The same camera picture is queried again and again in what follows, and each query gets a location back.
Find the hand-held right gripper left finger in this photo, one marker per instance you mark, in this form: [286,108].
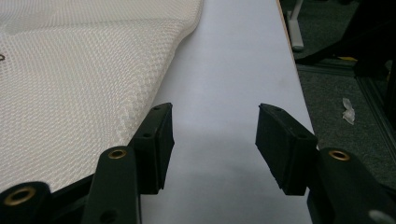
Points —
[154,149]

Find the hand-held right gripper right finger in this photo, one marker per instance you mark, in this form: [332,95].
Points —
[285,149]

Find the cream mesh laundry bag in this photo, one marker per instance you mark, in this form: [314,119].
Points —
[77,93]

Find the crumpled white tissue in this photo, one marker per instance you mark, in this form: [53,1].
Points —
[348,112]

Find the white foam board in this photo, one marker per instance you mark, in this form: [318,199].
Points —
[224,77]

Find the wooden table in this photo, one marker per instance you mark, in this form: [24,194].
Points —
[288,37]

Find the black metal stand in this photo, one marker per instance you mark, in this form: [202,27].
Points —
[358,34]

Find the aluminium floor rail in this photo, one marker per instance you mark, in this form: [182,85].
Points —
[367,84]

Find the white metal desk frame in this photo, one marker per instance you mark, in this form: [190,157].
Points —
[295,28]

